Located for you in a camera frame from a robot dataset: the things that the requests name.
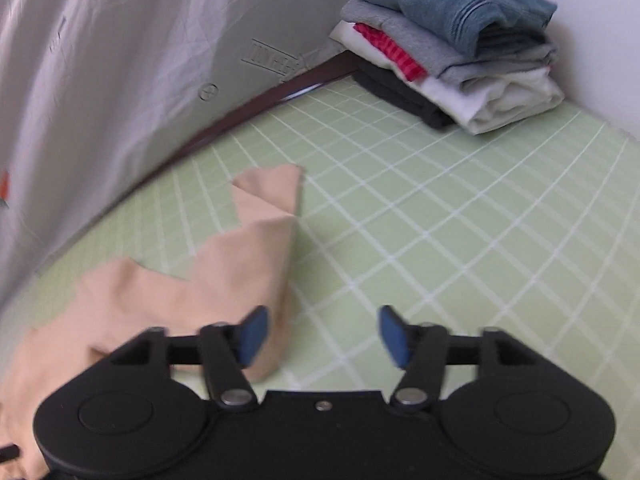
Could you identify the dark brown bed frame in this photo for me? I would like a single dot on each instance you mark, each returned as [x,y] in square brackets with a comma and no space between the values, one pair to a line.
[240,115]

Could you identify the folded grey garment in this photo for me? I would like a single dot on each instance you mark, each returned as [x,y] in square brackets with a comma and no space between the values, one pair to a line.
[410,35]

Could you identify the folded black garment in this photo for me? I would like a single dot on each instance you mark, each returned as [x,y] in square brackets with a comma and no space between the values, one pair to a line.
[400,92]

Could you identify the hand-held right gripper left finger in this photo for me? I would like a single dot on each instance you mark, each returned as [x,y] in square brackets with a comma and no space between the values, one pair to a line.
[252,334]

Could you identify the green checked bed sheet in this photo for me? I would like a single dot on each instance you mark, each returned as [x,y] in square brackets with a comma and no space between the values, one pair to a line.
[425,210]

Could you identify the folded white garment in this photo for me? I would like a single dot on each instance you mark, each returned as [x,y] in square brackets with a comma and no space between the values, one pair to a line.
[500,100]

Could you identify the white printed sheet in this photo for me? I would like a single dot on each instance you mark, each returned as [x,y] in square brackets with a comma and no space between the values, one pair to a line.
[100,85]

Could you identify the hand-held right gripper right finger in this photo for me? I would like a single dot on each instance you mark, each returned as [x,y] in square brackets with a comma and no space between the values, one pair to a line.
[392,336]

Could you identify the beige long-sleeved shirt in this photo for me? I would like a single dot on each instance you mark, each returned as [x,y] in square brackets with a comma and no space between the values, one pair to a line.
[240,260]

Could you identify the folded red striped garment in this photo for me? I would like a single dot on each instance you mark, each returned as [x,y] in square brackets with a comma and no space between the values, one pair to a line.
[395,52]

